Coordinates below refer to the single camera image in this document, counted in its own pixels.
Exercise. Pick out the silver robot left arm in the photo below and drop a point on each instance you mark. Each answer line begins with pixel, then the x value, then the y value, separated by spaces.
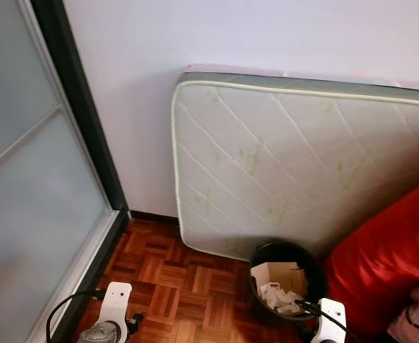
pixel 102 334

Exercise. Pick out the crumpled white paper scraps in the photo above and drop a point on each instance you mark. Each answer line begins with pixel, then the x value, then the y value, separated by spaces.
pixel 277 296

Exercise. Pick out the flattened cardboard box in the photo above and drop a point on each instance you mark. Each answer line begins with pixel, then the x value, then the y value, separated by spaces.
pixel 284 275

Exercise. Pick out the frosted glass sliding door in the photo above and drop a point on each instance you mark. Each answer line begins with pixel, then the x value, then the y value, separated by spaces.
pixel 31 179

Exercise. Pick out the black round trash bin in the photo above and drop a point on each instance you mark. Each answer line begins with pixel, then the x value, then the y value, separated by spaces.
pixel 316 279

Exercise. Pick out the red bean bag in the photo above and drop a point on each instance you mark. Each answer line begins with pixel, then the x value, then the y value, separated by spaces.
pixel 387 250

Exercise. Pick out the white quilted mattress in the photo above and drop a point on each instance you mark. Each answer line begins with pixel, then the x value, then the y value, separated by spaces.
pixel 280 164

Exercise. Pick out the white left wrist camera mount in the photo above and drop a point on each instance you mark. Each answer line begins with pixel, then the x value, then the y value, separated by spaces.
pixel 116 300

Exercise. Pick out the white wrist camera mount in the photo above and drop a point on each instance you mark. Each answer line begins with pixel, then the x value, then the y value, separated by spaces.
pixel 330 318
pixel 116 300

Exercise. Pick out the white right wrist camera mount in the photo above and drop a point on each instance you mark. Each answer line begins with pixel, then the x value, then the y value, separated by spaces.
pixel 330 318

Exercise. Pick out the black door frame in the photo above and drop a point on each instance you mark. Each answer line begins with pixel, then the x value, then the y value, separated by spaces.
pixel 88 121

